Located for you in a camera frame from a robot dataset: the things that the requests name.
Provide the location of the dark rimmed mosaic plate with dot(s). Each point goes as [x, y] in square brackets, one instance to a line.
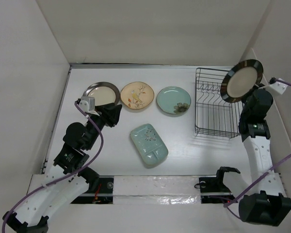
[240, 80]

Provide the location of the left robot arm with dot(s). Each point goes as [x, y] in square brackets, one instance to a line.
[68, 177]

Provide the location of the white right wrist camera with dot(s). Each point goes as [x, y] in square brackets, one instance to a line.
[275, 87]

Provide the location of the black wire dish rack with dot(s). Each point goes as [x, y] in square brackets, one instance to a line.
[214, 116]

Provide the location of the teal flower plate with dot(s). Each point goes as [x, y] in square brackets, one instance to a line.
[173, 100]

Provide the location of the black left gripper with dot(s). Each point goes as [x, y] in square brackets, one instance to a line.
[110, 115]

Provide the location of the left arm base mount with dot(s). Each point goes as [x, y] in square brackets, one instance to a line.
[99, 193]

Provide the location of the tan bird pattern plate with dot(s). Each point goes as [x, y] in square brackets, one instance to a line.
[137, 95]

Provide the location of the brown rimmed cream plate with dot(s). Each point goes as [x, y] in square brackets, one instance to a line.
[103, 92]

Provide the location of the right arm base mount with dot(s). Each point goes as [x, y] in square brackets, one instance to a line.
[213, 192]

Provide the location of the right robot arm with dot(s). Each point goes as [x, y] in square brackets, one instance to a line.
[262, 202]

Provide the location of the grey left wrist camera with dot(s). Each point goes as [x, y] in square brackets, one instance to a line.
[87, 104]

